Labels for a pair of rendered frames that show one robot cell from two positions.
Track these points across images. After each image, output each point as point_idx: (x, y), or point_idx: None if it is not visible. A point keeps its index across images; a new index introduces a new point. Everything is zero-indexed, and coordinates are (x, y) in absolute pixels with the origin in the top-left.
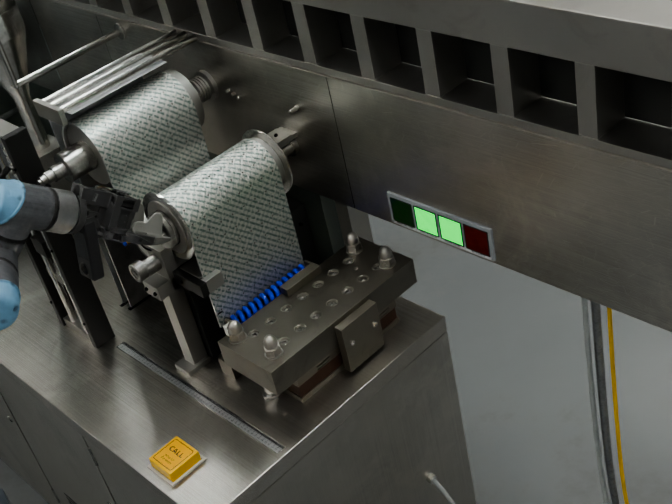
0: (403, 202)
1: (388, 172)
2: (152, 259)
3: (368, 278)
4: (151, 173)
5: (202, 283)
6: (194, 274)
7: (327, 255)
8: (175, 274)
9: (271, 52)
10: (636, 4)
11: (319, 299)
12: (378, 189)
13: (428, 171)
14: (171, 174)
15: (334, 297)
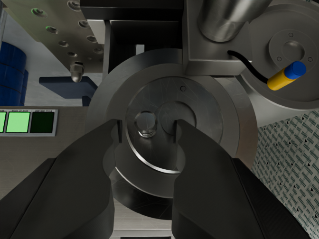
0: (37, 132)
1: (50, 154)
2: (213, 31)
3: (69, 55)
4: (296, 148)
5: (86, 14)
6: (129, 22)
7: (152, 48)
8: (172, 5)
9: (161, 236)
10: None
11: (67, 28)
12: (67, 133)
13: (4, 168)
14: (275, 132)
15: (60, 34)
